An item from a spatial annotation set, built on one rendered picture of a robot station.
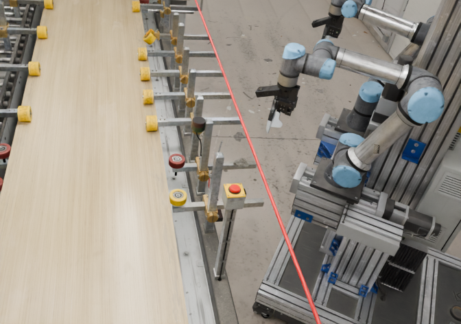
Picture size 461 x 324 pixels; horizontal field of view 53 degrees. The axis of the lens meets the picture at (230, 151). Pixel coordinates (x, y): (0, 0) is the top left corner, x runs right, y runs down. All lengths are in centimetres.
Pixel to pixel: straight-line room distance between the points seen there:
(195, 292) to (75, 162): 82
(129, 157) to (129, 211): 35
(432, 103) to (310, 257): 148
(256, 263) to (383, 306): 80
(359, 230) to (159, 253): 86
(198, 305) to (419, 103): 121
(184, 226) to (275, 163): 160
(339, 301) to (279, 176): 127
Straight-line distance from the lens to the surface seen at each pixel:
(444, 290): 311
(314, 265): 287
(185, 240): 229
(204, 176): 227
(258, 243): 315
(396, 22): 230
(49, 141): 241
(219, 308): 199
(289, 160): 384
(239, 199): 168
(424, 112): 173
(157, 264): 185
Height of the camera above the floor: 238
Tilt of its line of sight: 39 degrees down
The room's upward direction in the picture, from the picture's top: 10 degrees clockwise
